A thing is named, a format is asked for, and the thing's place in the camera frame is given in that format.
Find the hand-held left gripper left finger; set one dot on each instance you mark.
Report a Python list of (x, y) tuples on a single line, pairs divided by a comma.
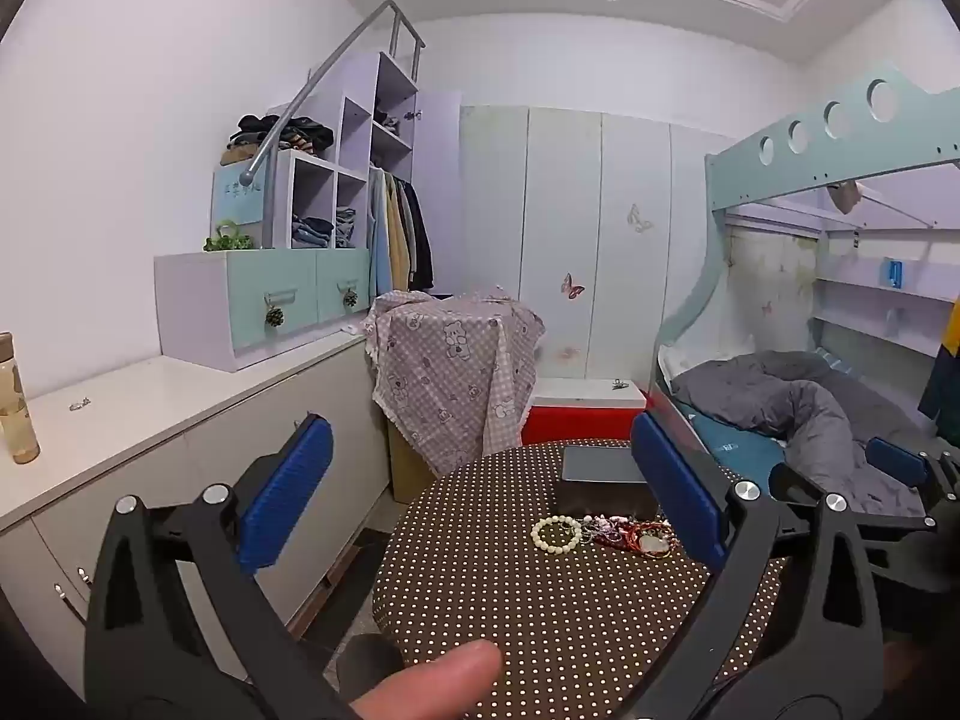
[(289, 495)]

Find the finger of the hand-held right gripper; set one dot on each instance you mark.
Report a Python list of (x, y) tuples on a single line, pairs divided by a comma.
[(896, 461), (791, 481)]

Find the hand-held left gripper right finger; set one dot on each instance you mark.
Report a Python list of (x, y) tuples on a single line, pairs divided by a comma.
[(675, 487)]

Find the dark jewelry box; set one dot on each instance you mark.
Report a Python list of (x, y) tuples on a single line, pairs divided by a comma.
[(600, 499)]

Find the person's left hand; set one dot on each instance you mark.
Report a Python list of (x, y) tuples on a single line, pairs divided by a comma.
[(427, 679)]

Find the blue bed sheet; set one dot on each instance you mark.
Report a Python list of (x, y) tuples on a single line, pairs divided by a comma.
[(739, 450)]

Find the grey duvet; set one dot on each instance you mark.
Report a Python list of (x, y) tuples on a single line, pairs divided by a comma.
[(817, 420)]

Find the white low cabinet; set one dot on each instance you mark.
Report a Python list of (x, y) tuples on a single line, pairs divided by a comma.
[(225, 450)]

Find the dark green hanging garment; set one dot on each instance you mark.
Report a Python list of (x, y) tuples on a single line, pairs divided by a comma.
[(945, 390)]

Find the red storage box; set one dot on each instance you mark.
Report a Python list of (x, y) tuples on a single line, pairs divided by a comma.
[(577, 424)]

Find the tan wooden cabinet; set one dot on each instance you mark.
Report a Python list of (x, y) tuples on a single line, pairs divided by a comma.
[(409, 465)]

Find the small blue shelf item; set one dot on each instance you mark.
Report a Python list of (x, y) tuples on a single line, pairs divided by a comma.
[(893, 272)]

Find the round polka-dot table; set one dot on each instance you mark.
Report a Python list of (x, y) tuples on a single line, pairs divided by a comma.
[(525, 615)]

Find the teal drawer unit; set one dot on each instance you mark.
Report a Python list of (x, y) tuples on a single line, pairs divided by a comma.
[(255, 300)]

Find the pink checked cloth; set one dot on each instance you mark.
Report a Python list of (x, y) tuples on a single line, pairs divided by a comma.
[(450, 375)]

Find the pink butterfly sticker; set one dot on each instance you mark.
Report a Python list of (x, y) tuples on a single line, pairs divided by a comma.
[(571, 286)]

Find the small metal clip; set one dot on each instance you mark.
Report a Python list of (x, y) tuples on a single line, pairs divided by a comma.
[(79, 404)]

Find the green plant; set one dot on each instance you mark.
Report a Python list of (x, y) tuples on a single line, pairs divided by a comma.
[(229, 241)]

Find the folded dark jeans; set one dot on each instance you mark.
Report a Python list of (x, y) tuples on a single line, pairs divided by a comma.
[(311, 231)]

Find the beige hanging item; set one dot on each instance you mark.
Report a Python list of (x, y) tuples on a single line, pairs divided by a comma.
[(846, 196)]

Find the pale butterfly sticker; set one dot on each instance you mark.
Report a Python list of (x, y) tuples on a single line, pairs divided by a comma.
[(637, 217)]

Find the folded light jeans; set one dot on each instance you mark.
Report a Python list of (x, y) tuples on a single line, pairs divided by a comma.
[(346, 226)]

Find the yellow hanging garment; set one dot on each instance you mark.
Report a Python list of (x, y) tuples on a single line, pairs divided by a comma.
[(397, 240)]

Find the tan drink bottle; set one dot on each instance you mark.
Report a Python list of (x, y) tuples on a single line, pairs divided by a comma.
[(16, 405)]

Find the black hanging garment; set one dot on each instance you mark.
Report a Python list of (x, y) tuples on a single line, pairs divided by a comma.
[(422, 240)]

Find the grey hanging garment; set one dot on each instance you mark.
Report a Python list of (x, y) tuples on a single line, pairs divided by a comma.
[(409, 229)]

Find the light blue box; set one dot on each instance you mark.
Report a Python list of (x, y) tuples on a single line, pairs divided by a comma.
[(236, 195)]

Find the white wardrobe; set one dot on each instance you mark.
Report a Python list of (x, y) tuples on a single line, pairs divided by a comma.
[(562, 202)]

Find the pile of dark clothes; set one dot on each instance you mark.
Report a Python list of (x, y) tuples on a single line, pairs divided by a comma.
[(285, 133)]

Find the lavender cubby shelf unit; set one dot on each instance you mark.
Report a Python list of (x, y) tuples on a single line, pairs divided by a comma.
[(360, 120)]

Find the folded clothes in cubby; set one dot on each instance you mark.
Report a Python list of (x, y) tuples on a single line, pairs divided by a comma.
[(386, 122)]

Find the metal handrail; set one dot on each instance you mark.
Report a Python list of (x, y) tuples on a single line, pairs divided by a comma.
[(300, 101)]

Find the teal bunk bed frame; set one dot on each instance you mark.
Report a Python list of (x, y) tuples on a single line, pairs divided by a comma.
[(825, 157)]

